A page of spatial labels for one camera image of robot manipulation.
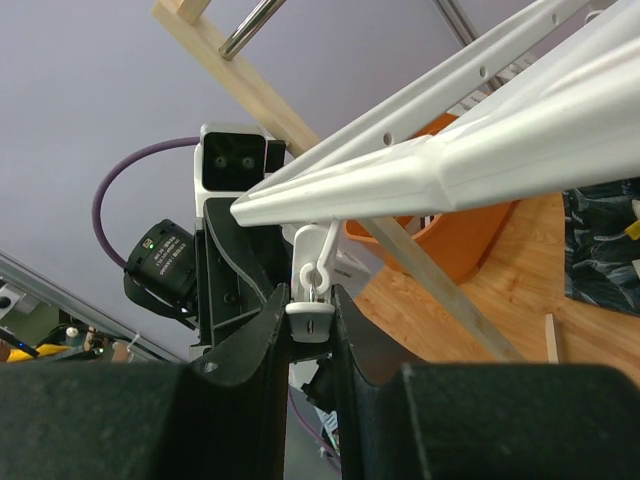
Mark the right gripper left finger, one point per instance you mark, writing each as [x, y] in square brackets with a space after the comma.
[220, 417]

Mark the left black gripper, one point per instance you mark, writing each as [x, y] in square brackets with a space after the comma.
[238, 270]

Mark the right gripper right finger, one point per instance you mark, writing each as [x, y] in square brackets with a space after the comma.
[403, 418]

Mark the white clip hanger frame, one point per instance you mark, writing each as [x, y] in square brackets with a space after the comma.
[570, 120]

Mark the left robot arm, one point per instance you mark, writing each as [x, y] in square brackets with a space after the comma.
[161, 274]

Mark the orange laundry basket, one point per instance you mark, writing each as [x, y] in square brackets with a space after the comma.
[458, 242]

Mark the dark patterned shorts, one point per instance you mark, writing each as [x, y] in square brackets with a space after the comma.
[601, 245]

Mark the wooden drying rack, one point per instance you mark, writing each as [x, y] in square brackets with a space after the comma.
[185, 22]

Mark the metal rack rod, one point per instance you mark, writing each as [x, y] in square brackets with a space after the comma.
[248, 28]

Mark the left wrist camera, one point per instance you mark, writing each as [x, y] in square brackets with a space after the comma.
[231, 158]

